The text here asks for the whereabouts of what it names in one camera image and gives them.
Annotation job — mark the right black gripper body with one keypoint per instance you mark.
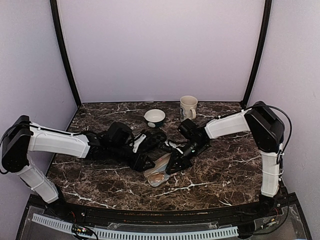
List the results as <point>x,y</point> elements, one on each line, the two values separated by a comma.
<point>185,161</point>

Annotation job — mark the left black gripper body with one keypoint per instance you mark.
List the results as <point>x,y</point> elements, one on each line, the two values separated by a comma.
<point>137,163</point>

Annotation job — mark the clear pink-framed glasses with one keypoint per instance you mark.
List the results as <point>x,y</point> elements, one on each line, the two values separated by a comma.
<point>158,175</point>

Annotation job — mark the black checkered glasses case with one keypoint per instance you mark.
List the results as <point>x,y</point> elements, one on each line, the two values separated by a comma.
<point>152,140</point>

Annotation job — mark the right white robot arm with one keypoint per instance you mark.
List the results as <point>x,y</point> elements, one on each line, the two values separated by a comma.
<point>260,120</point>

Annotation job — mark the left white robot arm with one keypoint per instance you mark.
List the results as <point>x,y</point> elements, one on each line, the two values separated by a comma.
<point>25,136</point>

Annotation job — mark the white and navy bowl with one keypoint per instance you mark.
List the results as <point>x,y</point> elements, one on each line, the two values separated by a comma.
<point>155,118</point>

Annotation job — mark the white seahorse mug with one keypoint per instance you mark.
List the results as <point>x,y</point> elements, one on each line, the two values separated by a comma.
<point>188,107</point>

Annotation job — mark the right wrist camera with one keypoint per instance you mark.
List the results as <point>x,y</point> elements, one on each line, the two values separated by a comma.
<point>170,147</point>

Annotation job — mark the white slotted cable duct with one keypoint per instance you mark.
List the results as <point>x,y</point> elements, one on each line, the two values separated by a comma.
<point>99,233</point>

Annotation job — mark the black front rail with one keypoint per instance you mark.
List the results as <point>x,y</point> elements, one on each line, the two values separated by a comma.
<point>233,215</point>

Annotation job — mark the left black frame post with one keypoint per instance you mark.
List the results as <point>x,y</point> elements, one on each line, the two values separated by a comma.
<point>63,52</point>

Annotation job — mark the black frame post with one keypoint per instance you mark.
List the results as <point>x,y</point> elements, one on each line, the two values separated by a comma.
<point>258,53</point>
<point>63,52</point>

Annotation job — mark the right black frame post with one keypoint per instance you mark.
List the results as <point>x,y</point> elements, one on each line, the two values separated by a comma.
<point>258,53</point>

